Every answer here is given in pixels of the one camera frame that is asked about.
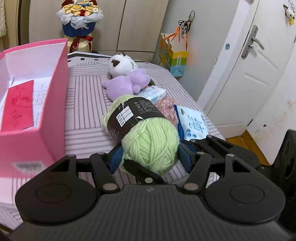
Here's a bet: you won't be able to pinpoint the green yarn ball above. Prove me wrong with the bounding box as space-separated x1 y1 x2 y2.
102 95 179 175

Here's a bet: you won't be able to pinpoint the blue white wipes pack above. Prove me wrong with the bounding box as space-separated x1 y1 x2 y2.
174 105 209 141

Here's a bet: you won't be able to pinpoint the purple plush toy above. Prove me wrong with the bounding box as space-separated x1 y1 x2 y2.
102 68 151 101

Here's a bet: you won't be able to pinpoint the pink floral scrunchie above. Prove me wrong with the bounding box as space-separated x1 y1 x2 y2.
155 96 180 127

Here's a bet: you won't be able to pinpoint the white tissue pack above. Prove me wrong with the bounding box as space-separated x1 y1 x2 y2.
137 85 166 103

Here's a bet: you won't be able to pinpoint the white panda plush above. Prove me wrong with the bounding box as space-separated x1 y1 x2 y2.
108 52 138 78

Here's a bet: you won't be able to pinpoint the pink storage box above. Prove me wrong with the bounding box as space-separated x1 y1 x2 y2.
1 39 69 177

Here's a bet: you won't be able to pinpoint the colourful paper gift bag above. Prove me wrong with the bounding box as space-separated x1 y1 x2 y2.
159 33 189 77

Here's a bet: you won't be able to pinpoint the white door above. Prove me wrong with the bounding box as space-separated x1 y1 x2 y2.
198 1 295 138

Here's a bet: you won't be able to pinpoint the beige wardrobe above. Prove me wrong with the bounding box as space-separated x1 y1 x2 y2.
0 0 170 63

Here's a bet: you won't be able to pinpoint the flower bouquet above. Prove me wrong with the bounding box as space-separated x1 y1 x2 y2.
56 1 103 53

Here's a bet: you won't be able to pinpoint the small plush door hanger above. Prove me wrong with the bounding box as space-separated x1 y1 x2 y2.
283 4 295 25

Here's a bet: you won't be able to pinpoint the silver door handle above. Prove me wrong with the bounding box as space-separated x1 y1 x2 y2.
241 25 265 59

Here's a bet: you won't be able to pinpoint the black cables on hook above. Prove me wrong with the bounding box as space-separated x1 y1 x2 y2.
178 10 196 35

